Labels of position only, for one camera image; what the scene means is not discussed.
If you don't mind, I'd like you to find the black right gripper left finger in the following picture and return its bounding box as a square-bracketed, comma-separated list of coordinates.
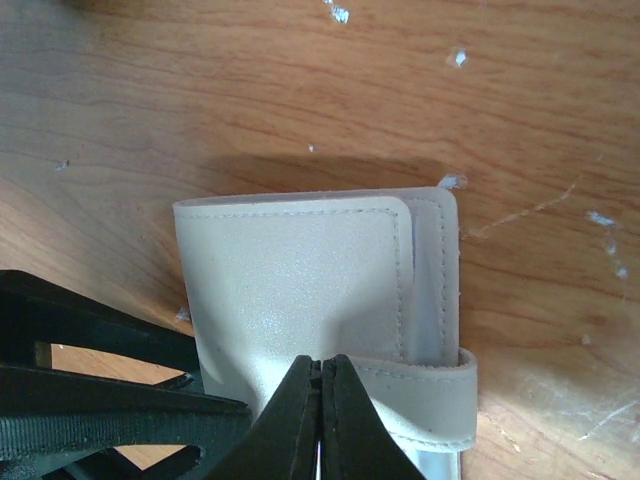
[208, 355, 321, 479]

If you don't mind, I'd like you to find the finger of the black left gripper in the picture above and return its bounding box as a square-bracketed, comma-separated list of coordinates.
[1, 365, 251, 479]
[1, 270, 200, 390]

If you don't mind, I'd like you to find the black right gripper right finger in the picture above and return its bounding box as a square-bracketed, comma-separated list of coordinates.
[320, 355, 424, 479]

